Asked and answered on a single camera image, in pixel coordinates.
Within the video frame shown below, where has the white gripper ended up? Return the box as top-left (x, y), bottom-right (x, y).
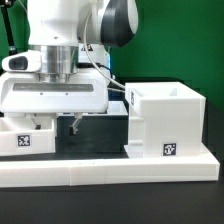
top-left (0, 69), bottom-right (109, 135)

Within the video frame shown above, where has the white front drawer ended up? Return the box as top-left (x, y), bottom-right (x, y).
top-left (0, 117), bottom-right (56, 156)

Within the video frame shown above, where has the white drawer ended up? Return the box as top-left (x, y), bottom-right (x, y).
top-left (0, 117), bottom-right (56, 156)
top-left (103, 101), bottom-right (128, 116)

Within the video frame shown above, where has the white drawer cabinet box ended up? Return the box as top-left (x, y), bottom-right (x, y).
top-left (125, 82), bottom-right (206, 158)

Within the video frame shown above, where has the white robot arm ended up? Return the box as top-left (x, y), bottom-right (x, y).
top-left (0, 0), bottom-right (138, 117)

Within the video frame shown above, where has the white rear drawer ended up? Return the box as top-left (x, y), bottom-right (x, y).
top-left (103, 101), bottom-right (128, 116)

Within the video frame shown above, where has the white L-shaped fence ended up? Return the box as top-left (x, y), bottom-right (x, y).
top-left (0, 145), bottom-right (220, 188)

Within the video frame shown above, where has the grey thin cable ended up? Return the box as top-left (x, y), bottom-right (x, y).
top-left (83, 9), bottom-right (127, 93)

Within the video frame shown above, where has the black camera stand pole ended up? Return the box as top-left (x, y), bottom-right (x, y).
top-left (0, 0), bottom-right (18, 55)

